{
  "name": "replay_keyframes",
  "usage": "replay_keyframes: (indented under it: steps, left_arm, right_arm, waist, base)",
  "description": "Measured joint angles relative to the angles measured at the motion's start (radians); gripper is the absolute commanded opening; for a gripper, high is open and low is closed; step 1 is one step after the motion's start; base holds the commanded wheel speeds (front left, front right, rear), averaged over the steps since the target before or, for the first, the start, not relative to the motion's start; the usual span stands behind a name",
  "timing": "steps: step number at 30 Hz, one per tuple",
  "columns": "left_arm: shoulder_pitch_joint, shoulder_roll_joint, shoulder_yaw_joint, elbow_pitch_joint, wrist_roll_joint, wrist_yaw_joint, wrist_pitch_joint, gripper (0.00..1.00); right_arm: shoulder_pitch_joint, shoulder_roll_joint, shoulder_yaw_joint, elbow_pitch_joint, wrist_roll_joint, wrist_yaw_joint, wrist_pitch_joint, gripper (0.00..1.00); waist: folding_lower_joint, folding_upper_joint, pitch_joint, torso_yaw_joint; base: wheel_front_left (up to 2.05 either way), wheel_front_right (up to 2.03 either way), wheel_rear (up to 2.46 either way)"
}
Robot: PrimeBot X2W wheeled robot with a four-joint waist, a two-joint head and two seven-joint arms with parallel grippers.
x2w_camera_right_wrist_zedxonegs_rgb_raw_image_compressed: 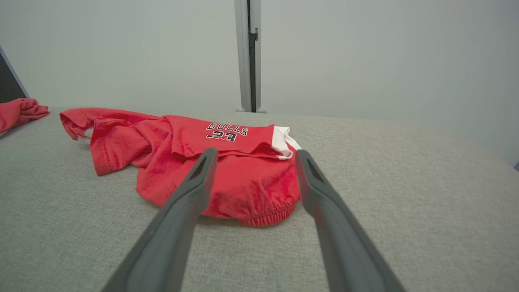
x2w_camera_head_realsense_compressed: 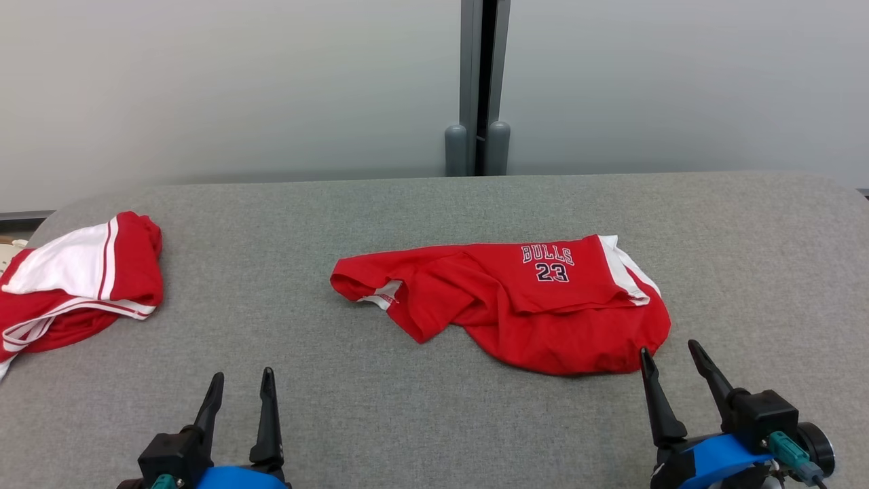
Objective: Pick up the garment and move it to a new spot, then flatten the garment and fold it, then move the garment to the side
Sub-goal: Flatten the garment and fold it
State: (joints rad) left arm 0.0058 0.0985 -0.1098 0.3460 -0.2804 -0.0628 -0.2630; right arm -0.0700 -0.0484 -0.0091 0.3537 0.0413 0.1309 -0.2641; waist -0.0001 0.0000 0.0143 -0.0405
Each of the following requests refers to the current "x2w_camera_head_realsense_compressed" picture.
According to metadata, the grey partition frame post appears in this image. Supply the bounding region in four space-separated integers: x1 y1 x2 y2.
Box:
460 0 511 176

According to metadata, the red Bulls 23 garment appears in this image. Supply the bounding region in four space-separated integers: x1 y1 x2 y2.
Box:
330 234 672 376

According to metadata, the grey cylindrical post foot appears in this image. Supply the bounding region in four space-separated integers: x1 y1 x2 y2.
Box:
445 123 468 177
485 121 511 177

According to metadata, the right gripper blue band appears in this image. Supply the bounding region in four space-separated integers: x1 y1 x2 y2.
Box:
640 339 836 489

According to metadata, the right camera cable teal plug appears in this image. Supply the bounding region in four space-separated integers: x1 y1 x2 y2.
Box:
769 431 826 489

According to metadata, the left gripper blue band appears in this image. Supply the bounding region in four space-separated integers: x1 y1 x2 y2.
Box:
181 367 293 489

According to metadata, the white perforated laundry basket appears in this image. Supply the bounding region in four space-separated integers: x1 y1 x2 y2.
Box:
0 236 29 276

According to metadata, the red garment with white panel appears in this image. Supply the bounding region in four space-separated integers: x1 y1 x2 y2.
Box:
0 211 164 381

